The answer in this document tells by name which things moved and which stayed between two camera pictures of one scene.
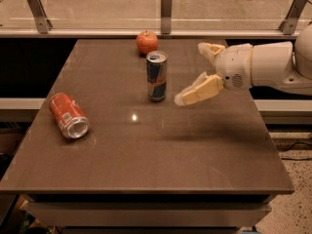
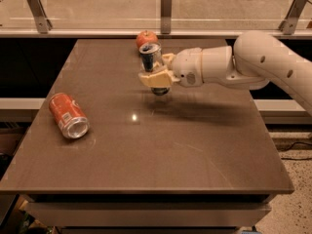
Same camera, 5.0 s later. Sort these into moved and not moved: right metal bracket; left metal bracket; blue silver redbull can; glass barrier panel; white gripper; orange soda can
Moved: blue silver redbull can; white gripper
Not moved: orange soda can; glass barrier panel; left metal bracket; right metal bracket
